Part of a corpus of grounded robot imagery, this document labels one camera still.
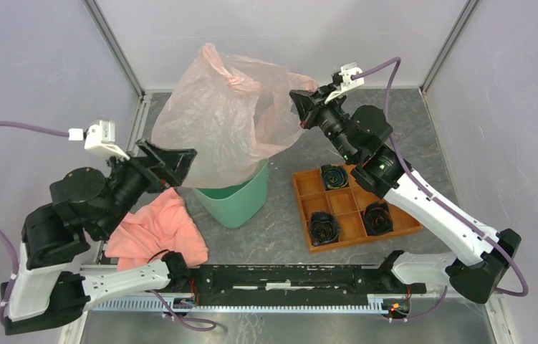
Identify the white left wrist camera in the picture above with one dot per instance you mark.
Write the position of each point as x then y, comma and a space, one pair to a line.
99, 139

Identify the orange compartment tray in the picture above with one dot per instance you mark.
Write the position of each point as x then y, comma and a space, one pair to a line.
346, 205

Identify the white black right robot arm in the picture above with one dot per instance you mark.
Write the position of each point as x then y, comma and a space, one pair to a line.
479, 255

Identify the white slotted cable duct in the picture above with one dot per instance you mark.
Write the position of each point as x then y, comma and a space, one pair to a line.
149, 303

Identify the black rolled trash bag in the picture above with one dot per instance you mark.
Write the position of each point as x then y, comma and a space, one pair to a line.
323, 228
377, 219

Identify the dark rolled trash bag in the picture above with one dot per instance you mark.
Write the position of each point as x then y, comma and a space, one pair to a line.
333, 177

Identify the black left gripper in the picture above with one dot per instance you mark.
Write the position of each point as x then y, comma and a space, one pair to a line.
172, 165

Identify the black rolled trash bag front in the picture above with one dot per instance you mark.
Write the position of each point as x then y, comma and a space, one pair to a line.
323, 228

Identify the translucent pink trash bag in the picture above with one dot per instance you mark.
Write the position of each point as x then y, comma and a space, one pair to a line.
235, 111

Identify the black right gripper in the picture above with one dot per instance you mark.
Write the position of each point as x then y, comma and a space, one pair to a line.
304, 101

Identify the salmon pink cloth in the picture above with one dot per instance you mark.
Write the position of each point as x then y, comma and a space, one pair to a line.
160, 226

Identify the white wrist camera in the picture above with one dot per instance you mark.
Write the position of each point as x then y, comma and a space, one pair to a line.
99, 139
345, 81

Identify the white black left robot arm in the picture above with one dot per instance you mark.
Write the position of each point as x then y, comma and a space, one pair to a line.
87, 205

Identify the green plastic trash bin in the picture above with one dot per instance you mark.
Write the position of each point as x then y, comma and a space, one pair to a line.
234, 205

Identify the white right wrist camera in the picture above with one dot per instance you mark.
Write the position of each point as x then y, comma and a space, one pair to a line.
345, 81

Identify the black rolled trash bag right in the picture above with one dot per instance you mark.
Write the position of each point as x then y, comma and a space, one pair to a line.
377, 219

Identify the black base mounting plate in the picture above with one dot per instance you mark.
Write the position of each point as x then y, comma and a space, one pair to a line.
291, 285

